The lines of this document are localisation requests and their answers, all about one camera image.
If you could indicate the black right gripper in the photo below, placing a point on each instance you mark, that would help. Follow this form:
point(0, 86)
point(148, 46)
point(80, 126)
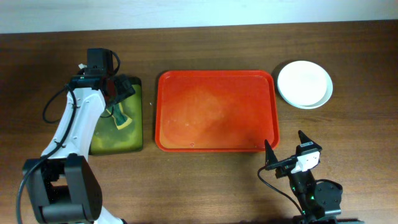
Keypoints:
point(269, 157)

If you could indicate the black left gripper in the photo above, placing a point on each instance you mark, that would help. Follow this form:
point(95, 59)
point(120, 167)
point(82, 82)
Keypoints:
point(123, 90)

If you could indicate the green and yellow sponge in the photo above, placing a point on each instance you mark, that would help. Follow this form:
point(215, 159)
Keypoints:
point(121, 119)

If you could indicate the white plate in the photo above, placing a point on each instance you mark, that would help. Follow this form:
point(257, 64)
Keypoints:
point(302, 67)

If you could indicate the light green plate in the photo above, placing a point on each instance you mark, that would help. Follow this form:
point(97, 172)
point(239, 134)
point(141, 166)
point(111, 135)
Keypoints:
point(328, 96)

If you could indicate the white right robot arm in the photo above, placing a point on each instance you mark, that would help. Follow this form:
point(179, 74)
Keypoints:
point(318, 200)

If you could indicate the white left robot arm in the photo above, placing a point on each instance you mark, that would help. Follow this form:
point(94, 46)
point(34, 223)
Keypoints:
point(61, 185)

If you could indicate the black tray with yellow liquid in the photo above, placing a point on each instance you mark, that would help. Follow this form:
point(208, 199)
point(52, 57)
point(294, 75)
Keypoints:
point(107, 139)

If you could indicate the red plastic tray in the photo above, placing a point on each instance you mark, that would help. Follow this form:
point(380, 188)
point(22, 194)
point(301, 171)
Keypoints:
point(216, 111)

